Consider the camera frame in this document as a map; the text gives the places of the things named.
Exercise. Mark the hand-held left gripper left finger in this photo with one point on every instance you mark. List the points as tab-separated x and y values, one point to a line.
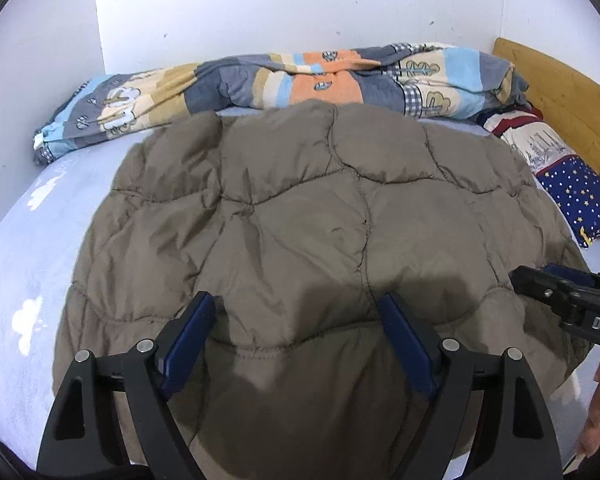
187	345

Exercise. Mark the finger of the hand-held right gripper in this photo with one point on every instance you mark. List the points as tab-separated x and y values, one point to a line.
542	287
575	274

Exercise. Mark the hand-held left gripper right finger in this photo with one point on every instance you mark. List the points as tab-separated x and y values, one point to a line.
410	350

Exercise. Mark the brown hooded puffer jacket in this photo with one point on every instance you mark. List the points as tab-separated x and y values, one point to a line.
310	200

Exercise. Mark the person's right hand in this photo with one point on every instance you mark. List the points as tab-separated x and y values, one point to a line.
597	420

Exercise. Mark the star-print pillow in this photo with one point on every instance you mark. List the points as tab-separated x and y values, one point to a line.
570	175

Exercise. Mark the wooden headboard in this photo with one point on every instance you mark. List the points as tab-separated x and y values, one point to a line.
565	90

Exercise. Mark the light blue cloud-print bed sheet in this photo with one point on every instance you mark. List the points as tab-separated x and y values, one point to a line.
35	240

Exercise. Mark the patchwork cartoon-print quilt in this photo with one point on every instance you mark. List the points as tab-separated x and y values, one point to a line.
240	85

